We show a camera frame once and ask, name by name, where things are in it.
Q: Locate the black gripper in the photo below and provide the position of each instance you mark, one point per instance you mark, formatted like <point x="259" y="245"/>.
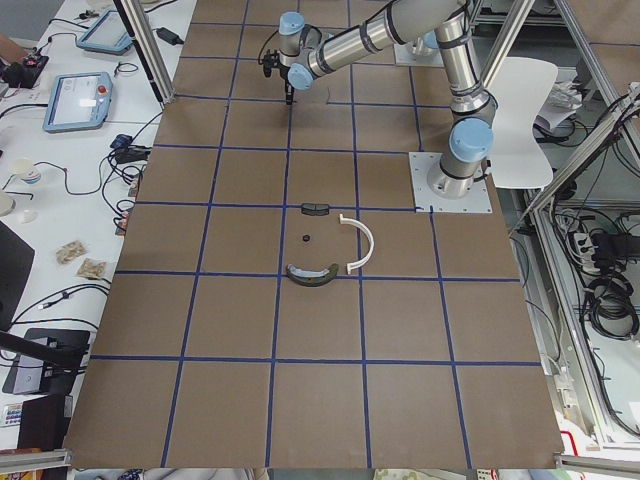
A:
<point x="289" y="86"/>

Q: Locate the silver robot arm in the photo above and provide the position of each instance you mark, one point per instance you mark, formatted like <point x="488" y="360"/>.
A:
<point x="306" y="53"/>

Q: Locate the dark grey brake pad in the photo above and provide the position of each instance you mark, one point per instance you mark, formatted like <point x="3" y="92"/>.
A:
<point x="315" y="209"/>

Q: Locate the white curved plastic clip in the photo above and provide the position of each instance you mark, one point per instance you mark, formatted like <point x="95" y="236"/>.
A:
<point x="367" y="243"/>

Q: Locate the black power adapter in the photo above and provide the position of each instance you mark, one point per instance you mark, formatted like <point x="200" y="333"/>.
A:
<point x="169" y="36"/>

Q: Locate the green curved brake shoe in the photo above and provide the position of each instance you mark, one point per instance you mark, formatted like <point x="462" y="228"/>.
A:
<point x="309" y="278"/>

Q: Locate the far blue teach pendant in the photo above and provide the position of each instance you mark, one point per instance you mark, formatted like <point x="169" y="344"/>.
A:
<point x="106" y="35"/>

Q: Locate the blue teach pendant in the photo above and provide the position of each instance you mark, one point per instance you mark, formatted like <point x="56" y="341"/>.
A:
<point x="106" y="35"/>
<point x="78" y="102"/>

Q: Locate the near blue teach pendant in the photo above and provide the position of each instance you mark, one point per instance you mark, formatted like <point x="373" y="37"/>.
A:
<point x="78" y="102"/>

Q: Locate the white chair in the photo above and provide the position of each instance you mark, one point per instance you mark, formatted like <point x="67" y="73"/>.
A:
<point x="521" y="88"/>

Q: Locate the white paper cup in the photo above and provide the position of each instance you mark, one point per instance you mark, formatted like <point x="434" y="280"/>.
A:
<point x="26" y="170"/>

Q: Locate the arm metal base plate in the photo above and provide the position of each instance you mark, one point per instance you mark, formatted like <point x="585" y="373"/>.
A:
<point x="434" y="192"/>
<point x="421" y="52"/>

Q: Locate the aluminium frame post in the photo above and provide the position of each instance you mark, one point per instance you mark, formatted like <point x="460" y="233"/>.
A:
<point x="139" y="30"/>

